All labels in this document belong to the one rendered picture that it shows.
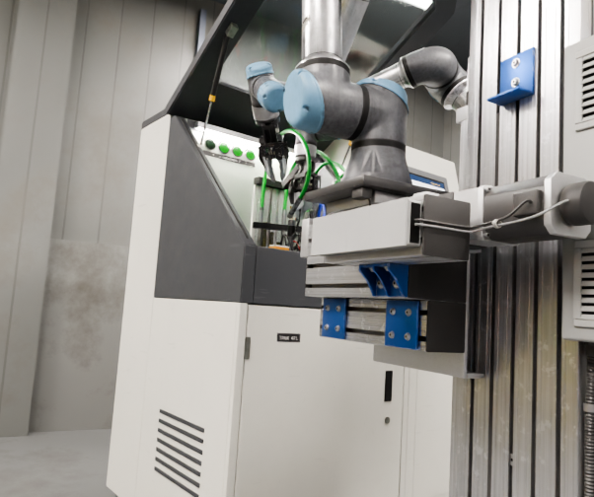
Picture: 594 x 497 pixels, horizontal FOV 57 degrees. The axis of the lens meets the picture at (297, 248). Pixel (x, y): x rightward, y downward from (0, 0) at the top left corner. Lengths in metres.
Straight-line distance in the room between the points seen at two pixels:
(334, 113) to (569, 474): 0.74
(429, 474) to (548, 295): 1.23
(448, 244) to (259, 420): 0.90
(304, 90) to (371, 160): 0.19
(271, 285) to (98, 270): 2.08
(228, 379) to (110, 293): 2.06
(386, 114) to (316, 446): 0.99
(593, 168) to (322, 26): 0.60
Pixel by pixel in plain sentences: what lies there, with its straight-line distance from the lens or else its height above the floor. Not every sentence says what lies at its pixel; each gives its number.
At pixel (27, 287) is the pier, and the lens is 3.36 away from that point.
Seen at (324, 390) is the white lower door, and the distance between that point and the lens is 1.68.
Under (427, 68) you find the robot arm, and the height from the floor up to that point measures 1.49.
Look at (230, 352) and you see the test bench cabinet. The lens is 1.50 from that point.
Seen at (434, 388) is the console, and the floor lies 0.53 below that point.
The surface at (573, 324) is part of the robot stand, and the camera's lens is 0.91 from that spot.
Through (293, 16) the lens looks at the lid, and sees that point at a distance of 1.93.
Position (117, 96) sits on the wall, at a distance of 3.71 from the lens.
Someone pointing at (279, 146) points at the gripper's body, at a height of 1.25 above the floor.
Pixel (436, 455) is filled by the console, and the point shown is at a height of 0.30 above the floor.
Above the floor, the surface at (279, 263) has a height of 0.91.
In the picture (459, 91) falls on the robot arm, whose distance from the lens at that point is 1.74.
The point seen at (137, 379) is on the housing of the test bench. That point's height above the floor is 0.50.
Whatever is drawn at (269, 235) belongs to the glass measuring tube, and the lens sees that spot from 2.16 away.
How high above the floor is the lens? 0.78
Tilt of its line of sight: 6 degrees up
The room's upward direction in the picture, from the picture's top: 4 degrees clockwise
